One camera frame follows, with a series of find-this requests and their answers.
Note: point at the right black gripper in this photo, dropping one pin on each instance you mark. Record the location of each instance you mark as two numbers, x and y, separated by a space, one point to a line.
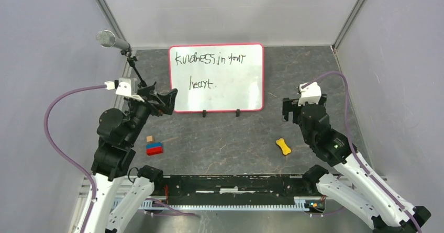
290 104

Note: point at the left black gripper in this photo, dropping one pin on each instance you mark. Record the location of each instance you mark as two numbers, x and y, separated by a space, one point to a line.
166 103

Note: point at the yellow bone shaped eraser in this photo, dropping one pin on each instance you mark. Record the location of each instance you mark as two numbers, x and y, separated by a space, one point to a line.
285 149

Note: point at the pink framed whiteboard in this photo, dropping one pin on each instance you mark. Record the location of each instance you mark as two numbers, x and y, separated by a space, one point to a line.
217 78

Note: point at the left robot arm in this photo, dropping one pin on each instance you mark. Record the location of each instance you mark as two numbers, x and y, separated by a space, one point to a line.
118 132

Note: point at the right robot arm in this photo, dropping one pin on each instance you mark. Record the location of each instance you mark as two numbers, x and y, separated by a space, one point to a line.
371 199

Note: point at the blue block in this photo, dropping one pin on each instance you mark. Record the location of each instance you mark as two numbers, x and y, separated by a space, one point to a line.
154 145

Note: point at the red block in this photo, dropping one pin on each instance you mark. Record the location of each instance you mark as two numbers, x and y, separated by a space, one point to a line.
154 151

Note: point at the grey microphone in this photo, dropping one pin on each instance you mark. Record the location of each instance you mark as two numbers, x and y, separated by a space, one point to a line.
108 39

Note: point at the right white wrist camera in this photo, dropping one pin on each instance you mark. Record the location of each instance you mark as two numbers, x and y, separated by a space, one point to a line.
311 94

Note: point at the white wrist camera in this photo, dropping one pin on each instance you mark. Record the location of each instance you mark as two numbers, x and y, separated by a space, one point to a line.
124 86
311 94

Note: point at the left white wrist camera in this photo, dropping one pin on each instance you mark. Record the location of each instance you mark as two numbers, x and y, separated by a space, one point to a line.
124 86

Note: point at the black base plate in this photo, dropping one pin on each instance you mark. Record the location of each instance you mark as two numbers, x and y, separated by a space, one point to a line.
236 190

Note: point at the aluminium rail frame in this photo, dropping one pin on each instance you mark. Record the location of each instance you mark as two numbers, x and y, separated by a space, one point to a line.
117 201

